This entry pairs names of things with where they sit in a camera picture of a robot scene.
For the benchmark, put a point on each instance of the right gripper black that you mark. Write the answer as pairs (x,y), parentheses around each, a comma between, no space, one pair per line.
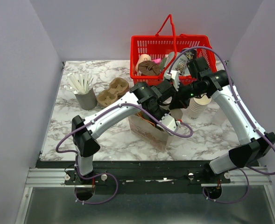
(177,101)

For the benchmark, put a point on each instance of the brown fabric scrunchie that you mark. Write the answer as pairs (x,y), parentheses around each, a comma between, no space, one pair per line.
(148,68)

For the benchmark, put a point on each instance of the brown cardboard cup carrier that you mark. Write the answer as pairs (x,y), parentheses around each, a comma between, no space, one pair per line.
(117,88)

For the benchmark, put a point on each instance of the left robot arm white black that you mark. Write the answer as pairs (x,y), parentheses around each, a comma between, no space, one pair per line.
(141,97)

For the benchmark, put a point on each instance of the grey printed cup in basket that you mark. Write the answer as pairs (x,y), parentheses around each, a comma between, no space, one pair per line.
(180,65)

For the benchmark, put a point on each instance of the aluminium rail frame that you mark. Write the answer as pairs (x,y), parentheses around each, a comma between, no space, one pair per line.
(48,200)

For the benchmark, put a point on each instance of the beige cup in basket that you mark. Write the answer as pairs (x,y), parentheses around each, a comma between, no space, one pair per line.
(142,58)

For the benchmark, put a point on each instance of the white paper takeout bag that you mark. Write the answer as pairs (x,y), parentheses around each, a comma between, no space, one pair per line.
(148,132)

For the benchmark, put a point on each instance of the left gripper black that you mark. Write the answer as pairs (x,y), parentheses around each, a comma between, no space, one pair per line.
(163,112)

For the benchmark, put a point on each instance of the grey felt straw holder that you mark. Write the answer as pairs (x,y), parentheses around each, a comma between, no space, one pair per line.
(87,101)

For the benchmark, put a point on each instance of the clear plastic water bottle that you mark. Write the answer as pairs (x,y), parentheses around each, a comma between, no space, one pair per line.
(219,117)

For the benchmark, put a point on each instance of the black printed cup in basket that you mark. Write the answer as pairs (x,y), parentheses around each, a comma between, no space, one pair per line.
(188,56)

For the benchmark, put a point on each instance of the stack of white paper cups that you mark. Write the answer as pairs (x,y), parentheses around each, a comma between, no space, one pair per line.
(197,106)

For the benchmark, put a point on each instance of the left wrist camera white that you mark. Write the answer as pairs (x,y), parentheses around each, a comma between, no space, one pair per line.
(168,121)

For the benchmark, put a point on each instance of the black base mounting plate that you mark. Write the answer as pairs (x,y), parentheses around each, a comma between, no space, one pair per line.
(135,177)

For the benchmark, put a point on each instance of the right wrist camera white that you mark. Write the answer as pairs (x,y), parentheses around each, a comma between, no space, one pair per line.
(173,77)

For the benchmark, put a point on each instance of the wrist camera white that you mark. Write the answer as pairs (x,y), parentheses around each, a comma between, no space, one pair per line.
(168,121)
(173,77)

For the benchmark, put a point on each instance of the pink item in basket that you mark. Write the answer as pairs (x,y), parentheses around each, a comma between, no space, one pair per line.
(157,61)

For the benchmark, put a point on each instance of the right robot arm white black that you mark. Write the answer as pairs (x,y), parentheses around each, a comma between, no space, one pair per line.
(255,141)

